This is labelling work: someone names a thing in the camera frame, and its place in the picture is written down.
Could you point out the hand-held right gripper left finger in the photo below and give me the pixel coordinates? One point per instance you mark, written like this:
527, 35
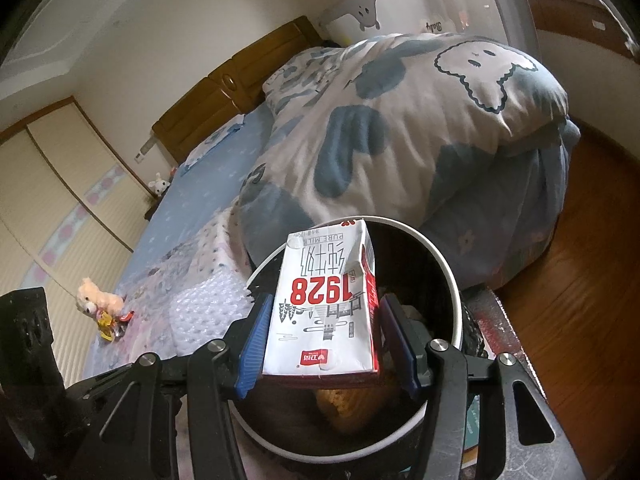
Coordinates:
255, 350

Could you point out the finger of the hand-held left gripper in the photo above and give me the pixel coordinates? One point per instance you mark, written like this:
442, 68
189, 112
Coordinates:
87, 390

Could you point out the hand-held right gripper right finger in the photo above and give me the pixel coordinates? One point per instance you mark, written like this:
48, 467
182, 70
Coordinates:
400, 345

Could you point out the white paper wrapper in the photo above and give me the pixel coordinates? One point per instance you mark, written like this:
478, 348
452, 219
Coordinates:
410, 312

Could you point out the white and red milk carton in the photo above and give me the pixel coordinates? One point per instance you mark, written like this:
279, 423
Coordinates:
320, 310

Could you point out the orange foam fruit net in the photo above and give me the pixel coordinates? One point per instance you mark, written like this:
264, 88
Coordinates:
350, 405

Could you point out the white round trash bin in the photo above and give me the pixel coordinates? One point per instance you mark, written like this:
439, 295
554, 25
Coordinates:
415, 260

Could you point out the yellow snack packet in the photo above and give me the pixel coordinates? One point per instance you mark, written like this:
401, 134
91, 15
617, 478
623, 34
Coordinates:
106, 325

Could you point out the red plastic wrapper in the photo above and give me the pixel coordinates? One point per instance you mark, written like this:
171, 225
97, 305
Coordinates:
126, 317

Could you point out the cream plush bear toy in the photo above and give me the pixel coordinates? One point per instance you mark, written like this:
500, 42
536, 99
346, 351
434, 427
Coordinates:
97, 300

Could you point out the floral pastel blanket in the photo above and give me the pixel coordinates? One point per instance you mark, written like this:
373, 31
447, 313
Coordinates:
200, 270

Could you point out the light blue bedsheet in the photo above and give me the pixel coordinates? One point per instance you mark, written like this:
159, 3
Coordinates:
200, 200

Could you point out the cream sliding door wardrobe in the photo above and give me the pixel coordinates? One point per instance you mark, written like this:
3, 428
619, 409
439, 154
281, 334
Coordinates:
65, 185

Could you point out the white rabbit plush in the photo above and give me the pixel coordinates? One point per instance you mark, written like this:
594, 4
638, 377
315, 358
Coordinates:
159, 186

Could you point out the cartoon print quilt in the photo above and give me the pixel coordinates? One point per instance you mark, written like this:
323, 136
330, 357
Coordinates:
400, 135

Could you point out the blue and white pillow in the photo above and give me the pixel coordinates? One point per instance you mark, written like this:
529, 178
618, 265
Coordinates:
215, 142

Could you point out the wooden bed headboard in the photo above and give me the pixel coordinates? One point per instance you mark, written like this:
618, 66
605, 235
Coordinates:
250, 75

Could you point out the wooden dresser with drawers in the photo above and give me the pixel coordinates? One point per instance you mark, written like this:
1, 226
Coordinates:
580, 20

